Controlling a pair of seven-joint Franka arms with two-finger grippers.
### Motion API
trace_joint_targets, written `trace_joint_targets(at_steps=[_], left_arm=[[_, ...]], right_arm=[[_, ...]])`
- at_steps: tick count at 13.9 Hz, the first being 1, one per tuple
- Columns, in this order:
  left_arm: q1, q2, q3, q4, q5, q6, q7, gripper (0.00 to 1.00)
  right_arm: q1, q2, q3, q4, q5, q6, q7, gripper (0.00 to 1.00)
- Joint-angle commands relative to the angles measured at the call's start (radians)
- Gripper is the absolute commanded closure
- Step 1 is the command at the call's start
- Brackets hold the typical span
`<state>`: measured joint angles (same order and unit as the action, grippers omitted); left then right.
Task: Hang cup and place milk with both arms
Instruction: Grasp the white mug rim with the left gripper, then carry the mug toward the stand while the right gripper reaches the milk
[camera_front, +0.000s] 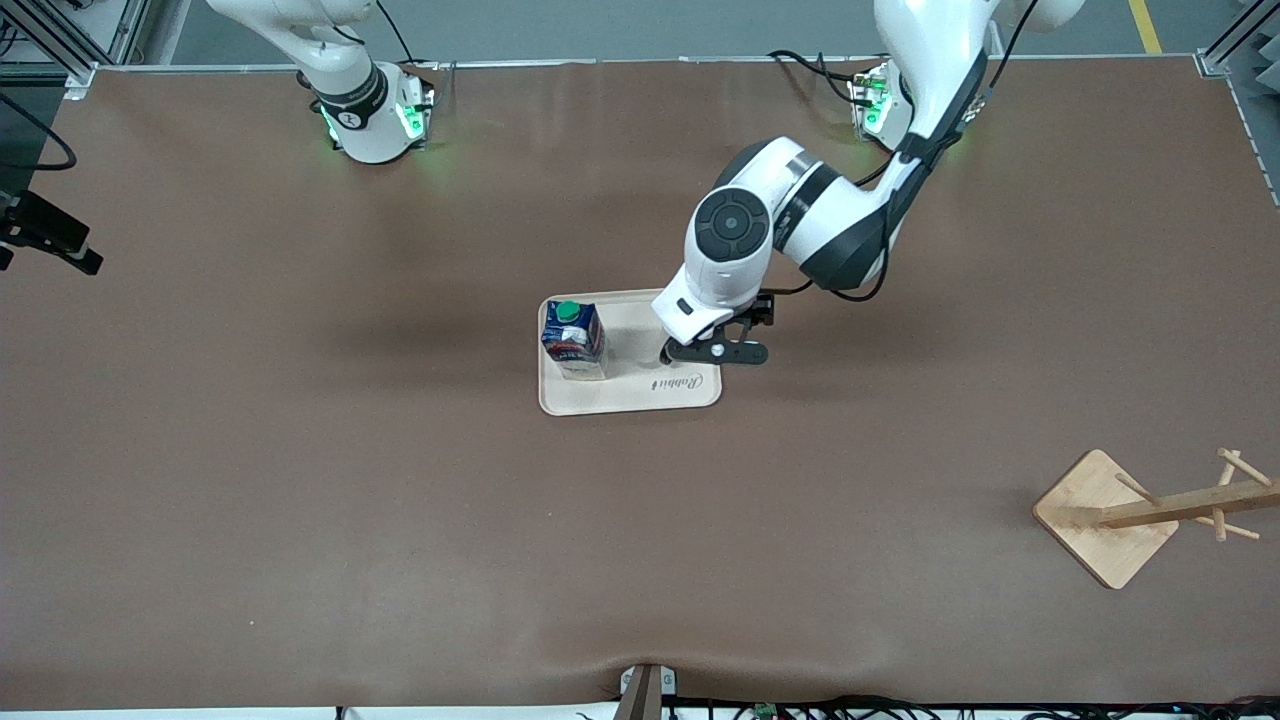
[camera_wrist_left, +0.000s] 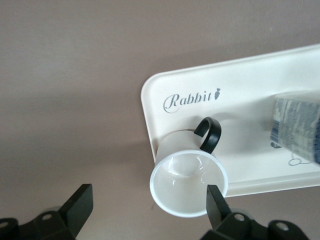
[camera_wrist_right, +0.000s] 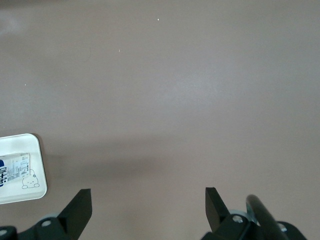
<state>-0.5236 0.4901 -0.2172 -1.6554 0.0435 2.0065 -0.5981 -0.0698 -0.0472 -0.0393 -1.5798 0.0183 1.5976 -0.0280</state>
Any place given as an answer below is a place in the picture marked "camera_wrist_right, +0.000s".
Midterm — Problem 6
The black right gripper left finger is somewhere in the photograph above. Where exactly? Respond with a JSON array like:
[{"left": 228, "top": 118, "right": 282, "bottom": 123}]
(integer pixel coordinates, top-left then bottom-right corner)
[{"left": 17, "top": 188, "right": 93, "bottom": 240}]

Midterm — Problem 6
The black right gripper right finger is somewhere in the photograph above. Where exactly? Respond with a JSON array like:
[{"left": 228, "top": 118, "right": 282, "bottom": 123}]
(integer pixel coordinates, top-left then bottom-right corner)
[{"left": 201, "top": 187, "right": 261, "bottom": 240}]

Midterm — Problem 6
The blue milk carton green cap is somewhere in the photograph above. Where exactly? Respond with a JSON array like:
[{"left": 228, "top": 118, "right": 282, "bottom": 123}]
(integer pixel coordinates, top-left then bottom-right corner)
[{"left": 0, "top": 152, "right": 32, "bottom": 190}]

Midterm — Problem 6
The cream rectangular tray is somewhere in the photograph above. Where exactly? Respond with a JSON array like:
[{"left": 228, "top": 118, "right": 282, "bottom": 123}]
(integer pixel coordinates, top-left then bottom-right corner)
[{"left": 0, "top": 133, "right": 48, "bottom": 205}]

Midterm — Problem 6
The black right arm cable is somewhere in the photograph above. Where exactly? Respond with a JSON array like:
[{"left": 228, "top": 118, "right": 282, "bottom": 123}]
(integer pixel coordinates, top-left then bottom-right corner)
[{"left": 245, "top": 194, "right": 292, "bottom": 240}]

